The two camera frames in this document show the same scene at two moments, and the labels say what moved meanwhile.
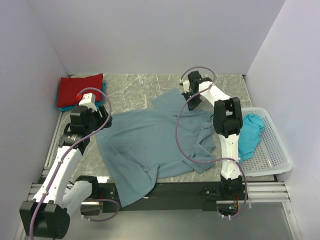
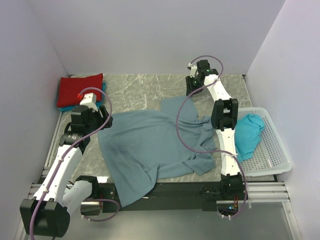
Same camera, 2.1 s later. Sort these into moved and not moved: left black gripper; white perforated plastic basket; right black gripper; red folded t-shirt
Moved: right black gripper
Not moved: left black gripper; red folded t-shirt; white perforated plastic basket
